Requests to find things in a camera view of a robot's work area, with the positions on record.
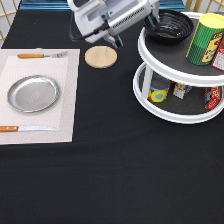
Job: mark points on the red raisins box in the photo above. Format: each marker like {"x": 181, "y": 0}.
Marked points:
{"x": 218, "y": 61}

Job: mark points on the blue yellow can lower tier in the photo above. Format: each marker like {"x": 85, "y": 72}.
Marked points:
{"x": 159, "y": 88}

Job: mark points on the silver metal plate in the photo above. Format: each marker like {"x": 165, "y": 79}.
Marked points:
{"x": 33, "y": 93}

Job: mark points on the wooden-handled knife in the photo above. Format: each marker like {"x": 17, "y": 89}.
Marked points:
{"x": 25, "y": 128}

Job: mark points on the red box lower tier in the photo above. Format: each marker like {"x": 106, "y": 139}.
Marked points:
{"x": 212, "y": 96}

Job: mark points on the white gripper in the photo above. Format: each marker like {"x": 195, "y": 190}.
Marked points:
{"x": 96, "y": 19}

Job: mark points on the beige woven placemat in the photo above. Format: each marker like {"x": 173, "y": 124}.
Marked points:
{"x": 60, "y": 115}

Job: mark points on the black bowl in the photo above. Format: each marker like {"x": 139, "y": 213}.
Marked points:
{"x": 173, "y": 27}

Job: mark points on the white two-tier lazy Susan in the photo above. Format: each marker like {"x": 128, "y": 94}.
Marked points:
{"x": 170, "y": 62}

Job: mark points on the wooden-handled fork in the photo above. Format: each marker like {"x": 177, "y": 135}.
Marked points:
{"x": 57, "y": 55}

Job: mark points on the yellow-lidded green canister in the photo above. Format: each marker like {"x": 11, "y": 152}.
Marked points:
{"x": 206, "y": 39}

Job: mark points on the small yellow box lower tier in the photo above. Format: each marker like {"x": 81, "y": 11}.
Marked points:
{"x": 181, "y": 90}

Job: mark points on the round wooden coaster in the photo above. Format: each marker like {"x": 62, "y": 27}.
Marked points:
{"x": 100, "y": 56}

